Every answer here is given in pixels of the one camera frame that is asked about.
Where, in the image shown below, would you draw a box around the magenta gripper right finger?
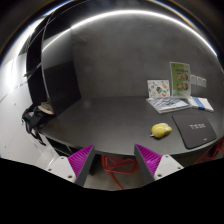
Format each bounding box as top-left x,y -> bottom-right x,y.
133,143 -> 185,185

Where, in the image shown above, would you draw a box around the white and blue booklet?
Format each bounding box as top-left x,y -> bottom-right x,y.
188,97 -> 214,112

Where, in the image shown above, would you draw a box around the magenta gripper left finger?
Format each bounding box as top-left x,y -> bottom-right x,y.
46,144 -> 97,188

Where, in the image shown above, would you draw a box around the black backpack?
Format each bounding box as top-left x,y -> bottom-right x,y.
22,104 -> 49,146

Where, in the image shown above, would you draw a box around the red chair under table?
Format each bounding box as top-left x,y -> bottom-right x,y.
101,155 -> 139,190

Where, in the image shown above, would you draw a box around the white illustrated card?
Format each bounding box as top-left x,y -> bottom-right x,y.
147,80 -> 170,98

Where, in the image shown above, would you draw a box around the black mouse pad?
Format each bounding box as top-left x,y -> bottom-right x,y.
173,114 -> 217,149

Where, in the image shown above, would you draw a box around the red chair at right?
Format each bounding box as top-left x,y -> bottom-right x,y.
194,138 -> 224,164

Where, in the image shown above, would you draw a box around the yellow computer mouse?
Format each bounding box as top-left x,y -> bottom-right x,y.
151,123 -> 172,138

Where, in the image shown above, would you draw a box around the white wall sockets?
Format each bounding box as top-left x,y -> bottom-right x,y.
190,75 -> 207,87

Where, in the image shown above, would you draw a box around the green standing flyer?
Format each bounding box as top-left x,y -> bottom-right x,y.
170,62 -> 191,98

